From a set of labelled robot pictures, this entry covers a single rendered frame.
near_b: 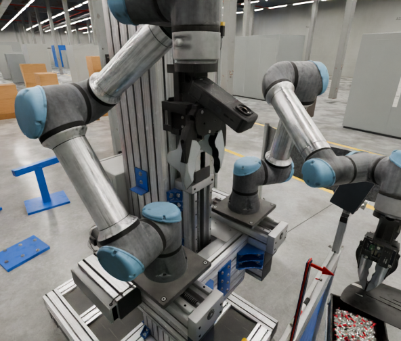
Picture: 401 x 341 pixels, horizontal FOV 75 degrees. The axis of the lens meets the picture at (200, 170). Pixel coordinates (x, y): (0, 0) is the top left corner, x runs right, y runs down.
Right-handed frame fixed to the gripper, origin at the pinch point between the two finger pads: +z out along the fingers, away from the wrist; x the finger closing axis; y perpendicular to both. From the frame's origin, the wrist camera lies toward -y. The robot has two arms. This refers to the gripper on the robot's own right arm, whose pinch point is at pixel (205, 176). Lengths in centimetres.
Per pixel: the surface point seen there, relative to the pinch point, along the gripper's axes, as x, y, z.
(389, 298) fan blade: -31, -34, 34
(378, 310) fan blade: -24, -33, 33
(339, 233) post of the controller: -77, -14, 52
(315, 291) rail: -49, -15, 62
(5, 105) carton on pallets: -180, 858, 113
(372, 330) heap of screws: -47, -35, 64
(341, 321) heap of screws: -44, -26, 64
